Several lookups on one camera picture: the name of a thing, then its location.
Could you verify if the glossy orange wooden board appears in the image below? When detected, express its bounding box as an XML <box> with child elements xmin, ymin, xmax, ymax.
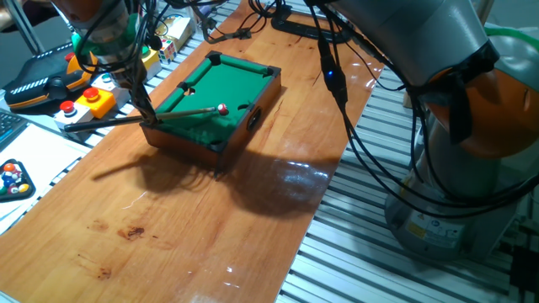
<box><xmin>0</xmin><ymin>0</ymin><xmax>395</xmax><ymax>303</ymax></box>

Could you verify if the black C-clamp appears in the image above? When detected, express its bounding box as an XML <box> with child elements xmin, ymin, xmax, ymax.
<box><xmin>269</xmin><ymin>6</ymin><xmax>353</xmax><ymax>45</ymax></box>

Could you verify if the mini green felt pool table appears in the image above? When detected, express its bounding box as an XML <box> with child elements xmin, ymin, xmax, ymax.
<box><xmin>139</xmin><ymin>50</ymin><xmax>282</xmax><ymax>178</ymax></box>

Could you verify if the yellow box green button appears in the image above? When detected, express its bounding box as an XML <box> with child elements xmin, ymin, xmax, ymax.
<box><xmin>141</xmin><ymin>45</ymin><xmax>163</xmax><ymax>79</ymax></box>

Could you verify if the white box green button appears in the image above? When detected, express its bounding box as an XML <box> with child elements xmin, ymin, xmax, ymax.
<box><xmin>90</xmin><ymin>71</ymin><xmax>131</xmax><ymax>109</ymax></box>

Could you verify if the yellow box red button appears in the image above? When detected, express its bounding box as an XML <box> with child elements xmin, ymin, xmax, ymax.
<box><xmin>74</xmin><ymin>87</ymin><xmax>117</xmax><ymax>120</ymax></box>

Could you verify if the black computer keyboard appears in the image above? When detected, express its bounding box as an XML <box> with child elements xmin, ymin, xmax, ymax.
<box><xmin>0</xmin><ymin>108</ymin><xmax>29</xmax><ymax>152</ymax></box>

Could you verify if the Rubik's cube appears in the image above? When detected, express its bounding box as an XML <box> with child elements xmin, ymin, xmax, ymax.
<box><xmin>157</xmin><ymin>36</ymin><xmax>178</xmax><ymax>66</ymax></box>

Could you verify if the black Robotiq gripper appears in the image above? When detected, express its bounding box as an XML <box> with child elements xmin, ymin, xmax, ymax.
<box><xmin>108</xmin><ymin>58</ymin><xmax>162</xmax><ymax>127</ymax></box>

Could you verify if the white paper sheet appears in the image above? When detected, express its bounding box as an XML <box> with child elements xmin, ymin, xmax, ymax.
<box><xmin>0</xmin><ymin>124</ymin><xmax>92</xmax><ymax>235</ymax></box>

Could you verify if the wooden pool cue black butt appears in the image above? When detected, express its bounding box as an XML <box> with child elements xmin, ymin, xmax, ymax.
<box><xmin>62</xmin><ymin>106</ymin><xmax>219</xmax><ymax>134</ymax></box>

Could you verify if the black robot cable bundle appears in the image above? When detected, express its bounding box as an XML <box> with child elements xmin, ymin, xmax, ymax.
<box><xmin>75</xmin><ymin>0</ymin><xmax>539</xmax><ymax>220</ymax></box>

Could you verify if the yellow white carton box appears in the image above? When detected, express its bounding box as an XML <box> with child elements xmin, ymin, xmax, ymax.
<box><xmin>153</xmin><ymin>14</ymin><xmax>197</xmax><ymax>50</ymax></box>

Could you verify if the white box red button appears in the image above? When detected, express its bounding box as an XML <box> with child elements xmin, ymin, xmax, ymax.
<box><xmin>53</xmin><ymin>99</ymin><xmax>94</xmax><ymax>135</ymax></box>

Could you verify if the black orange teach pendant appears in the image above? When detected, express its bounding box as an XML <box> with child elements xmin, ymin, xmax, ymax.
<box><xmin>3</xmin><ymin>41</ymin><xmax>100</xmax><ymax>111</ymax></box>

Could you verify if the grey metal strut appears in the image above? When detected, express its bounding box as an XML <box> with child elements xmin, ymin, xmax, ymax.
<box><xmin>3</xmin><ymin>0</ymin><xmax>45</xmax><ymax>54</ymax></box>

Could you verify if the racked billiard balls triangle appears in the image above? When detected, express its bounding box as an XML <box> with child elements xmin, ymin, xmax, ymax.
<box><xmin>0</xmin><ymin>158</ymin><xmax>36</xmax><ymax>204</ymax></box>

